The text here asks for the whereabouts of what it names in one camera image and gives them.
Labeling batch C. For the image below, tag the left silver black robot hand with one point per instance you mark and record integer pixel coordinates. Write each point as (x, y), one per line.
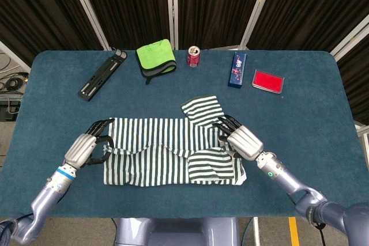
(82, 149)

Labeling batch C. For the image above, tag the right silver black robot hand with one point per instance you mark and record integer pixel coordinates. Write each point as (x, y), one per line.
(245, 142)

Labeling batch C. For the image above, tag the green white striped T-shirt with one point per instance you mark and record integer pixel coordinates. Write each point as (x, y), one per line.
(144, 130)

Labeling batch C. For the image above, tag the red stamp pad case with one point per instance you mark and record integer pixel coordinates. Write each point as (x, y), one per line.
(266, 81)

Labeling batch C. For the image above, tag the blue printed carton box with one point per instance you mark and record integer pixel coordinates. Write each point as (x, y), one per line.
(237, 70)

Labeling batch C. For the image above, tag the black folding laptop stand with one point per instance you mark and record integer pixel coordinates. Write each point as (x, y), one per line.
(101, 76)

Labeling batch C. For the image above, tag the white table leg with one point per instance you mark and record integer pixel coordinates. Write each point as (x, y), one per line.
(256, 233)

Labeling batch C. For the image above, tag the red soda can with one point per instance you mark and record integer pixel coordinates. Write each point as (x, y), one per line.
(193, 60)

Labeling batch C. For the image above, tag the grey-blue robot torso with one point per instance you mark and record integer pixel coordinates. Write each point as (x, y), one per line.
(173, 231)

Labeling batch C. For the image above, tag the green grey microfibre cloth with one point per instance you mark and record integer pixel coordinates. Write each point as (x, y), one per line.
(152, 54)

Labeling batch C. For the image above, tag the white metal rack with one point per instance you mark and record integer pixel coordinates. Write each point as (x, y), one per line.
(364, 134)

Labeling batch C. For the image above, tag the dark brown curtain panel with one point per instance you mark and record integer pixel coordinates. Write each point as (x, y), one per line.
(129, 4)
(317, 4)
(357, 84)
(216, 4)
(34, 7)

